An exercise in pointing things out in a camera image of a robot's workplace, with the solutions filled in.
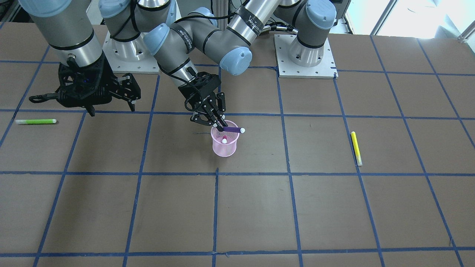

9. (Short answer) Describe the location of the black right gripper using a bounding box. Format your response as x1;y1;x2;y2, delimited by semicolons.
29;59;141;117

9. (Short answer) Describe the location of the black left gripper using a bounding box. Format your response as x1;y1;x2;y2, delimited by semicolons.
178;72;228;132

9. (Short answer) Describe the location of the purple marker pen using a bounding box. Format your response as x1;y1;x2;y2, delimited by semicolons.
223;126;246;134

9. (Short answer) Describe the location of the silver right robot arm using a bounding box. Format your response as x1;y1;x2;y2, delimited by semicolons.
19;0;176;116

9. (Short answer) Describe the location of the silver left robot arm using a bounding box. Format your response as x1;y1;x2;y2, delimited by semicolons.
144;0;337;132

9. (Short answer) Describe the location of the pink mesh cup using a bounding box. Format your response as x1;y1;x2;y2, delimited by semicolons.
210;120;242;157

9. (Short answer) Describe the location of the green marker pen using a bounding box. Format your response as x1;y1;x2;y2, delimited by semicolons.
14;119;57;125

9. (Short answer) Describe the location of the yellow marker pen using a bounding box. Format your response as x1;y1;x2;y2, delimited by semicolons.
350;131;363;166

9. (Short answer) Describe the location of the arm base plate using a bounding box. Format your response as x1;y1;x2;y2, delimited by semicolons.
274;35;339;79
102;32;160;74

